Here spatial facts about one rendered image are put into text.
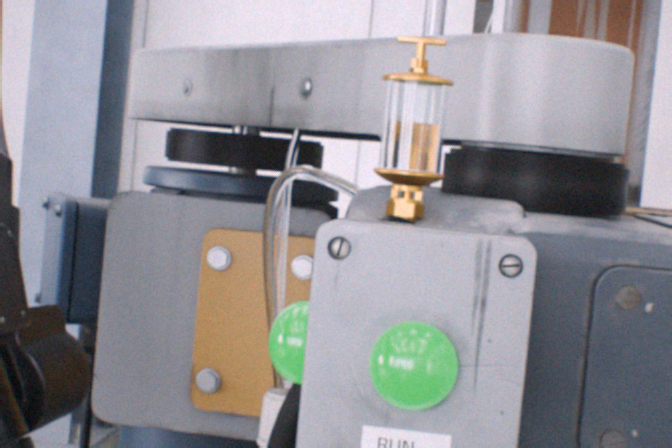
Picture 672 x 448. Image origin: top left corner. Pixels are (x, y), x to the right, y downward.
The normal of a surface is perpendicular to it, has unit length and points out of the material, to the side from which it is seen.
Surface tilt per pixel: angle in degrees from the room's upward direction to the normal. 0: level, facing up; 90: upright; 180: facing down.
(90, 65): 90
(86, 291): 90
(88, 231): 90
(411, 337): 50
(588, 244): 56
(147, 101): 90
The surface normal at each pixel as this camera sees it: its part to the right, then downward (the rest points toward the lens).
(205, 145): -0.40, 0.01
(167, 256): -0.11, 0.04
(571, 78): 0.17, 0.07
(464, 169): -0.83, -0.05
